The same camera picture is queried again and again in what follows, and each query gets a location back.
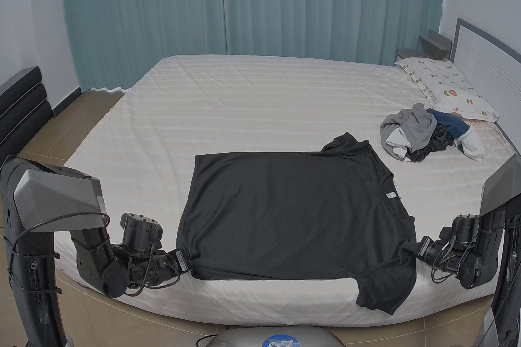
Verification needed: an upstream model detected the black chest of drawers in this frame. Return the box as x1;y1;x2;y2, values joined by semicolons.
0;66;53;159

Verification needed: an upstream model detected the pile of clothes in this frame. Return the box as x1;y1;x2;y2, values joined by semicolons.
379;103;485;163

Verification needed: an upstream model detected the white printed pillow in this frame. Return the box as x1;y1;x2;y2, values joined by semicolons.
394;57;500;123

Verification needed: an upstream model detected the grey bedside table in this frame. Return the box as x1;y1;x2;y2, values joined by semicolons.
396;29;452;61

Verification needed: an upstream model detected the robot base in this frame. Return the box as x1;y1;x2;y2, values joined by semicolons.
207;328;344;347

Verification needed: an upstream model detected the bed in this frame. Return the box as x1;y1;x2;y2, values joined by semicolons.
53;17;521;327

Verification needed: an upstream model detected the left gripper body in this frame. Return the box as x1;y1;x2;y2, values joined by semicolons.
160;247;193;277

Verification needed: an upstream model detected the black T-shirt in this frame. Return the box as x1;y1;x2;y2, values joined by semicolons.
176;132;418;315

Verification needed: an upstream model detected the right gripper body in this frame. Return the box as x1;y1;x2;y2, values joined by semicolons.
415;236;443;267

